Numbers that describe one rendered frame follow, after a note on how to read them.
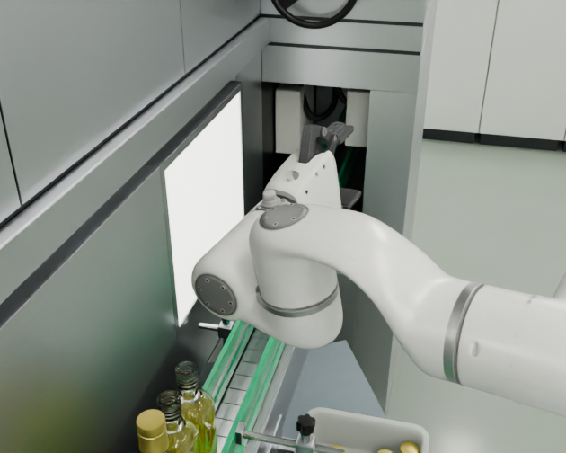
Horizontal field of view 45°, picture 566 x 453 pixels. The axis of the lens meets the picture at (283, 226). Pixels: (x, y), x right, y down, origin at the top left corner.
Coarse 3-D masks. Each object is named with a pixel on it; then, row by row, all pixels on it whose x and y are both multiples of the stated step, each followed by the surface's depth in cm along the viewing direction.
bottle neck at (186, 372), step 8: (176, 368) 91; (184, 368) 93; (192, 368) 92; (176, 376) 91; (184, 376) 90; (192, 376) 91; (176, 384) 92; (184, 384) 91; (192, 384) 91; (184, 392) 92; (192, 392) 92; (184, 400) 92; (192, 400) 93
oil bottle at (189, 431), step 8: (184, 424) 89; (192, 424) 90; (176, 432) 88; (184, 432) 88; (192, 432) 90; (176, 440) 87; (184, 440) 88; (192, 440) 89; (168, 448) 87; (176, 448) 87; (184, 448) 87; (192, 448) 90
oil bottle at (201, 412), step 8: (200, 392) 95; (200, 400) 93; (208, 400) 95; (184, 408) 92; (192, 408) 92; (200, 408) 93; (208, 408) 94; (184, 416) 92; (192, 416) 92; (200, 416) 92; (208, 416) 95; (200, 424) 92; (208, 424) 95; (200, 432) 93; (208, 432) 96; (216, 432) 99; (200, 440) 94; (208, 440) 96; (216, 440) 100; (200, 448) 94; (208, 448) 97; (216, 448) 100
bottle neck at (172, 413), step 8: (168, 392) 87; (176, 392) 87; (160, 400) 86; (168, 400) 88; (176, 400) 86; (160, 408) 86; (168, 408) 86; (176, 408) 86; (168, 416) 86; (176, 416) 87; (168, 424) 87; (176, 424) 87; (168, 432) 88
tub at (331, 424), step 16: (320, 416) 126; (336, 416) 125; (352, 416) 125; (368, 416) 125; (320, 432) 128; (336, 432) 127; (352, 432) 126; (368, 432) 125; (384, 432) 124; (400, 432) 123; (416, 432) 122; (352, 448) 127; (368, 448) 126; (384, 448) 126
